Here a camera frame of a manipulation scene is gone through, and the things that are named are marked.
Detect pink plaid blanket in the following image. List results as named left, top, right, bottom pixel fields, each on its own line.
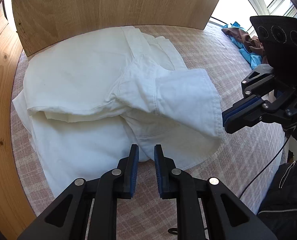
left=10, top=24, right=287, bottom=240

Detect pine plank board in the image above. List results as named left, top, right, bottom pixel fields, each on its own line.
left=0, top=2, right=38, bottom=221

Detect black cable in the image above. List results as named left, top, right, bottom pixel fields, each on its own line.
left=239, top=137, right=289, bottom=198

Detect brown garment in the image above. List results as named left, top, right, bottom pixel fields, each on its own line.
left=222, top=27, right=269, bottom=65

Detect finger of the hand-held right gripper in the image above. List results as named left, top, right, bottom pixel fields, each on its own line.
left=224, top=101, right=271, bottom=134
left=222, top=96, right=264, bottom=122

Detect blue garment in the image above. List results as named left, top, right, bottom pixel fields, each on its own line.
left=223, top=21, right=263, bottom=71

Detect white shirt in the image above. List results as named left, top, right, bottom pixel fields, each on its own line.
left=12, top=26, right=224, bottom=198

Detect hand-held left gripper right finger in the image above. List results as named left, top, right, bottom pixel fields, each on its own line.
left=154, top=144, right=278, bottom=240

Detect light oak board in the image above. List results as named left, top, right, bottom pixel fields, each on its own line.
left=11, top=0, right=231, bottom=57

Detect person's black jacket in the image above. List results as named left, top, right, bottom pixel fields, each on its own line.
left=257, top=158, right=297, bottom=240

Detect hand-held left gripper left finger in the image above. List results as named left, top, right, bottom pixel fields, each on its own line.
left=17, top=144, right=139, bottom=240

